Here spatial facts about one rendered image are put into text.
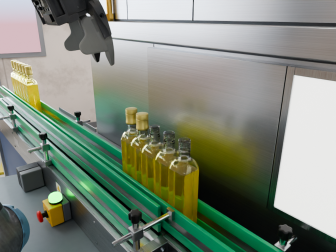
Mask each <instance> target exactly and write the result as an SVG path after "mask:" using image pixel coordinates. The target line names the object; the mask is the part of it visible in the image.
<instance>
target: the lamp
mask: <svg viewBox="0 0 336 252"><path fill-rule="evenodd" d="M62 201H63V197H62V194H61V193H60V192H58V191H56V192H52V193H51V194H50V195H49V196H48V202H49V204H50V205H58V204H60V203H61V202H62Z"/></svg>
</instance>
